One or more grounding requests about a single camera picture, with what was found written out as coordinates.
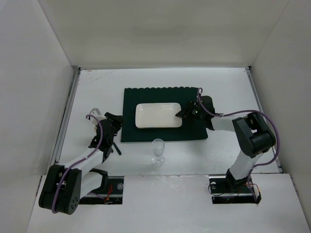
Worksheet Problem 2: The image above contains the dark green cloth placemat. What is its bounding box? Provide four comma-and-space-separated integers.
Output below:
121, 87, 208, 143

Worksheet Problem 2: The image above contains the white rectangular plate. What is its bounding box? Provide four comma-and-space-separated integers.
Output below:
135, 102, 182, 129

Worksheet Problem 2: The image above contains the clear champagne glass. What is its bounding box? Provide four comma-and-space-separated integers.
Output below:
151, 139, 165, 167

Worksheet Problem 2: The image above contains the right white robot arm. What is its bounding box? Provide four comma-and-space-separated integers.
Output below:
175, 95, 278, 193

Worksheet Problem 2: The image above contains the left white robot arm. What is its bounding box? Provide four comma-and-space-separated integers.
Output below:
38, 113, 124, 215

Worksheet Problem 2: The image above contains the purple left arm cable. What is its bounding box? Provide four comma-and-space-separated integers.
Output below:
52, 114, 104, 214

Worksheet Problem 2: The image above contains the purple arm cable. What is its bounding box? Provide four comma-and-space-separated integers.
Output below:
196, 87, 282, 168
52, 114, 104, 214

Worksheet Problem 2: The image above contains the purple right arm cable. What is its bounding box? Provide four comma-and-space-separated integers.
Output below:
196, 87, 282, 168

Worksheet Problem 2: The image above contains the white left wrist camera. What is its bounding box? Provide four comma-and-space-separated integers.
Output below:
89, 108, 102, 120

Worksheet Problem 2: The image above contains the black handled fork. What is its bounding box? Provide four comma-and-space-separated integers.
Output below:
113, 142, 122, 155

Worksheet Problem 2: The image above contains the right aluminium frame rail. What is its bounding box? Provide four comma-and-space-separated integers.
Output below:
245, 65, 284, 173

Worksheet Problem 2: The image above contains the aluminium frame rail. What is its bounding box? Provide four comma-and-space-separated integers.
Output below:
245, 65, 284, 173
47, 66, 81, 169

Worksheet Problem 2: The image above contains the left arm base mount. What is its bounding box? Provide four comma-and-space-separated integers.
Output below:
79, 176, 124, 205

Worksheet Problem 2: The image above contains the left aluminium frame rail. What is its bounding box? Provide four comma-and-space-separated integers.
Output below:
47, 66, 81, 169

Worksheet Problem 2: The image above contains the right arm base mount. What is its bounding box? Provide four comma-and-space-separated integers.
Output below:
207, 175, 261, 204

